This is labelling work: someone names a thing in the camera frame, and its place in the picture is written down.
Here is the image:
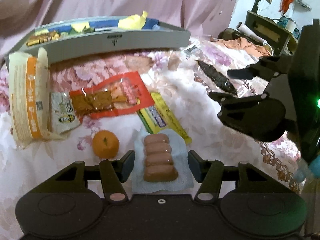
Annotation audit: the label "orange cream bread package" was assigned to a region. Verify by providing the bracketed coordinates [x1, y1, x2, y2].
[9, 48, 65, 148]

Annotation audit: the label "red tofu snack packet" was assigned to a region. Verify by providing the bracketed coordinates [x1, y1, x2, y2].
[69, 72, 154, 119]

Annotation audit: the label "clear packet dark dried fish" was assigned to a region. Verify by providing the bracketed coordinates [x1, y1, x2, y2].
[183, 43, 251, 99]

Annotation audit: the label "dark wooden side table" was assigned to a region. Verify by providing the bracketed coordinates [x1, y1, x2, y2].
[245, 11, 298, 56]

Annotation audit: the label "small orange mandarin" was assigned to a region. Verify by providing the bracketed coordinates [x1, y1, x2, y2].
[92, 130, 120, 159]

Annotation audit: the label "gold foil snack packet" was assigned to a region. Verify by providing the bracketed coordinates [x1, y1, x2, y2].
[26, 30, 60, 47]

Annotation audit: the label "pink satin curtain cloth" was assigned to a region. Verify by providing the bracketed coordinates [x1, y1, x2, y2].
[1, 0, 221, 55]

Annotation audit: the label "yellow biscuit packet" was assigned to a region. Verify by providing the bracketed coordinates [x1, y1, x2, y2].
[137, 92, 192, 144]

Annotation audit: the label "orange cloth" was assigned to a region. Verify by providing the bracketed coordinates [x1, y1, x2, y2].
[210, 37, 272, 58]

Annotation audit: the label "small white snack packet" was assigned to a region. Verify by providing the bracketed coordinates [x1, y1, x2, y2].
[50, 92, 80, 134]

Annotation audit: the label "grey cardboard box tray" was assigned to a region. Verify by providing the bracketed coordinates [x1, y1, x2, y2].
[9, 16, 190, 64]

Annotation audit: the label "sausages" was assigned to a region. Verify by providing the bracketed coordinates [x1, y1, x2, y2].
[131, 129, 194, 193]

